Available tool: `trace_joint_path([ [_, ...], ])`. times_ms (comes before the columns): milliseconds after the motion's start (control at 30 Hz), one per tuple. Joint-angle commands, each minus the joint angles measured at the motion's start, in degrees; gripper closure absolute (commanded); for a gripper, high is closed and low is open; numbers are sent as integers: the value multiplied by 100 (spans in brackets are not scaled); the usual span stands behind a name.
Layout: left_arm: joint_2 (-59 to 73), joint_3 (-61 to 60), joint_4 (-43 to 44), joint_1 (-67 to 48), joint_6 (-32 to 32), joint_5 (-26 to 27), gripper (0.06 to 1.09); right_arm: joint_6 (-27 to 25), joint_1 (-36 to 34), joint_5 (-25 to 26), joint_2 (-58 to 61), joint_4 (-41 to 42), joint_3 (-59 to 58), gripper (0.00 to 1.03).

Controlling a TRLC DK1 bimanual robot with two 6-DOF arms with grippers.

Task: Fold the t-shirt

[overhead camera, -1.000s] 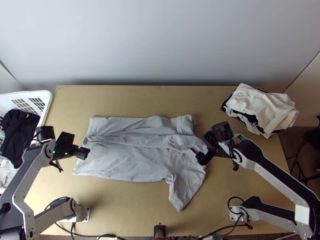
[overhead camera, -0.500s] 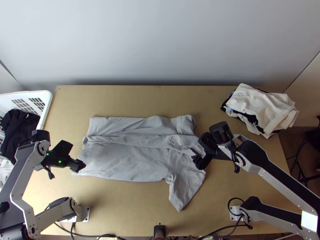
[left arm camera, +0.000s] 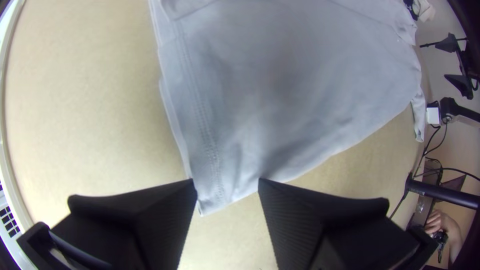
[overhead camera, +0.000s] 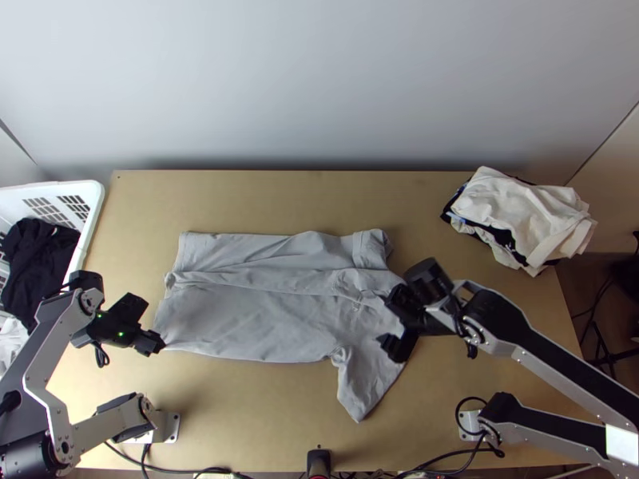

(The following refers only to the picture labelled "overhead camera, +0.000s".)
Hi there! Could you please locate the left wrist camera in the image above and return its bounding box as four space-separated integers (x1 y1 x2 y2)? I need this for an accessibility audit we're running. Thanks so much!
110 292 150 327

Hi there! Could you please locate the grey t-shirt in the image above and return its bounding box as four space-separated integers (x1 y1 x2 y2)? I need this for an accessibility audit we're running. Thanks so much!
152 228 408 426

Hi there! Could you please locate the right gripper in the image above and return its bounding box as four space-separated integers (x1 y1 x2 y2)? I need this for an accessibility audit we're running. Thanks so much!
377 284 453 364

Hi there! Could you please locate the white laundry basket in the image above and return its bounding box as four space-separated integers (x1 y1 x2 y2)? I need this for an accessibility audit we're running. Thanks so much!
0 179 106 386

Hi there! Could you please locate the heap of clothes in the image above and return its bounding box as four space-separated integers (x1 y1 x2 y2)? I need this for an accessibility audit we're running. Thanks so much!
0 216 83 386

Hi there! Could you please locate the pile of folded clothes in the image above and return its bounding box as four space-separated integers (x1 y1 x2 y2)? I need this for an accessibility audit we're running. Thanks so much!
440 165 598 278

